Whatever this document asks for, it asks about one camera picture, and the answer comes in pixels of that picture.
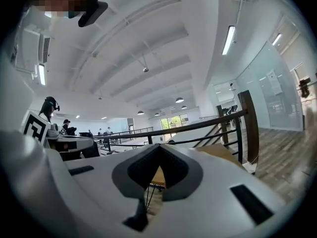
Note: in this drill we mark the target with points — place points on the dark wooden railing post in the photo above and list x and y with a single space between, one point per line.
222 125
251 133

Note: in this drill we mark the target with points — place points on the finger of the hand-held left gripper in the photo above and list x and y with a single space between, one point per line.
79 139

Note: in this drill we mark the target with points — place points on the black head-worn camera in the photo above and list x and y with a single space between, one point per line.
91 14

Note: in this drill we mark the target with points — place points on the ceiling tube light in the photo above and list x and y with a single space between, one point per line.
41 74
277 39
228 40

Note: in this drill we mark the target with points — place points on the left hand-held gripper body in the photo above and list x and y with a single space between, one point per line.
34 128

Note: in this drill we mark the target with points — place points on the black mounted device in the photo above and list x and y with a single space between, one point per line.
304 86

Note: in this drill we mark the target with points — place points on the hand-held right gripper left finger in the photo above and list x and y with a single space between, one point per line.
99 195

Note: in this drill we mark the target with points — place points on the ceiling air vent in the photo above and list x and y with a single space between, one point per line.
45 49

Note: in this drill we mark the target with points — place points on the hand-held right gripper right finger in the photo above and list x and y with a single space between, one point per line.
210 207

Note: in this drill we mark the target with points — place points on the white wall notice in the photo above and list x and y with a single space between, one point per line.
275 83

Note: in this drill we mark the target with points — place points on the black hairpin table leg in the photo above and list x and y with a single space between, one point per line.
151 195

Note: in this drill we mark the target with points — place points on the window with green view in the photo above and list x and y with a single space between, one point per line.
173 121

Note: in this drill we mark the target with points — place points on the ceiling dome camera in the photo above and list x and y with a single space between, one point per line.
145 69

